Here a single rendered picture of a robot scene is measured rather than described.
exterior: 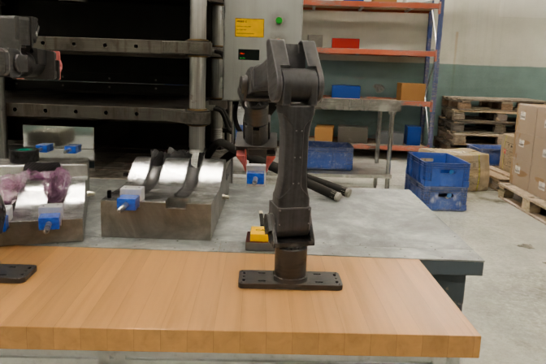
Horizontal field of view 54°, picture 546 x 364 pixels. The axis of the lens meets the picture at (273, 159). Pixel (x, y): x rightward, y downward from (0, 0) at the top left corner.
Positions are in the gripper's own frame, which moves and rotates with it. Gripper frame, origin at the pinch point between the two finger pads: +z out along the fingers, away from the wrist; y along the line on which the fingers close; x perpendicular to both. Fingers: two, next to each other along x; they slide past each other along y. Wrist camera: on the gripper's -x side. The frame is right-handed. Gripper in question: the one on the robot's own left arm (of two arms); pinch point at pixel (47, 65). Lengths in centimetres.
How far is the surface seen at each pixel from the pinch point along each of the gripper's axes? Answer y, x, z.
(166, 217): -32.0, 34.5, -13.9
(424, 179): -199, 83, 321
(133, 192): -24.3, 28.8, -13.1
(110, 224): -18.8, 36.7, -13.5
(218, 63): -33, -5, 127
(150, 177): -23.6, 29.7, 10.7
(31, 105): 33, 14, 69
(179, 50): -24, -8, 60
